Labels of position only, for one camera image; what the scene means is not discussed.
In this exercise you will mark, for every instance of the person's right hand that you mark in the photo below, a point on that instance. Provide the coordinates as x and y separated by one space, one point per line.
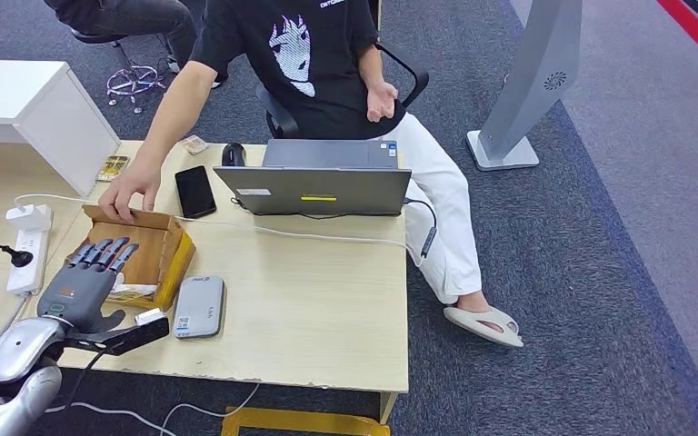
126 192

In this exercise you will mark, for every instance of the person's left hand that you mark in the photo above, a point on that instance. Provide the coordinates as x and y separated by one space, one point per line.
382 102

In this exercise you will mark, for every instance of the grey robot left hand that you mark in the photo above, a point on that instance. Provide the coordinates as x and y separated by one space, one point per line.
78 295

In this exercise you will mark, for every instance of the brown cardboard box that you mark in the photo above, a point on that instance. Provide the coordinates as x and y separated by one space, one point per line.
144 253

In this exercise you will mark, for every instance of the gold patterned ID card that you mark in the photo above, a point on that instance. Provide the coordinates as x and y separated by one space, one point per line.
194 144

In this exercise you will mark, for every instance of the grey card reader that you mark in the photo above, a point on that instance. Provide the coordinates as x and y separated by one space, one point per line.
199 307

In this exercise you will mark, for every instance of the person's left forearm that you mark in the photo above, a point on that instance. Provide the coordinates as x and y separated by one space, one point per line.
372 69

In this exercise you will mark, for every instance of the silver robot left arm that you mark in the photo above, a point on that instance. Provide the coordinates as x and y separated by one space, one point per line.
18 346

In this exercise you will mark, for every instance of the person's right forearm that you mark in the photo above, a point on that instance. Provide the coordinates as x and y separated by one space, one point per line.
168 114

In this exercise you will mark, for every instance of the gold key card stack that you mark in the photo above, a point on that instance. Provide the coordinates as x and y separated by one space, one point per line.
112 168

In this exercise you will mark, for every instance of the person on stool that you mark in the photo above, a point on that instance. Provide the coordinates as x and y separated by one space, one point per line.
132 18

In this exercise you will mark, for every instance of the white power strip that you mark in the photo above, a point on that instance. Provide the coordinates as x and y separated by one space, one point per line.
28 274

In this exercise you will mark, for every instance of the white paper wrapping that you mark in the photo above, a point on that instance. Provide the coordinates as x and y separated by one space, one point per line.
132 292

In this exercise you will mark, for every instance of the black smartphone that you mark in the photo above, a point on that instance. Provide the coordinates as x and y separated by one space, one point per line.
195 191

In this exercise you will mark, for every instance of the white charger adapter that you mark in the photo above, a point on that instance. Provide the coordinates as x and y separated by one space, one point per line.
30 217

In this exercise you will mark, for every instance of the black office chair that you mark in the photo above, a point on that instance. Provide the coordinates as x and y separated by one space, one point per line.
280 117

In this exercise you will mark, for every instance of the grey laptop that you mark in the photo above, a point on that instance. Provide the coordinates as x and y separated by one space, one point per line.
322 188

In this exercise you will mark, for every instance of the black computer mouse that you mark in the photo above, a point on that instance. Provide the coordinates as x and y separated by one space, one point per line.
233 154

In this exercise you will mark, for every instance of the black stool with chrome base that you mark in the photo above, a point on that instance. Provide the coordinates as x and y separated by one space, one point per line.
132 78

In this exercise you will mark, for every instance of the white sneaker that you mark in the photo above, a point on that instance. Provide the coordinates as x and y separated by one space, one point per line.
173 64

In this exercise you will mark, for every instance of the grey kiosk stand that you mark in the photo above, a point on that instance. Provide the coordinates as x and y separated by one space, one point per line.
526 78

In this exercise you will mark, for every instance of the white cabinet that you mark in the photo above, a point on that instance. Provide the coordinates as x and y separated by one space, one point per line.
24 84

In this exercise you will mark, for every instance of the beige slipper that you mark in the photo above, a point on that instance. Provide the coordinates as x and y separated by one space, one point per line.
475 323

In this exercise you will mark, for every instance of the yellow floor frame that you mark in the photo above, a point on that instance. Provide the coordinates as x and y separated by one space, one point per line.
301 421

